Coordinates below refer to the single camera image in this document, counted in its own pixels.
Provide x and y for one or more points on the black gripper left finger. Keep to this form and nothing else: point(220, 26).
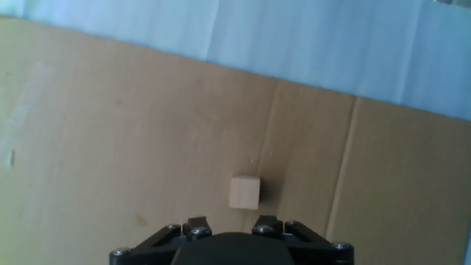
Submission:
point(147, 252)

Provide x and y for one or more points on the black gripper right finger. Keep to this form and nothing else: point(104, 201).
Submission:
point(316, 250)

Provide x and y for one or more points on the small wooden block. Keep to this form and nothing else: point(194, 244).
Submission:
point(244, 193)

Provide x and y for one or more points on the brown cardboard sheet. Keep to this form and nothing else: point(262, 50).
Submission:
point(147, 147)

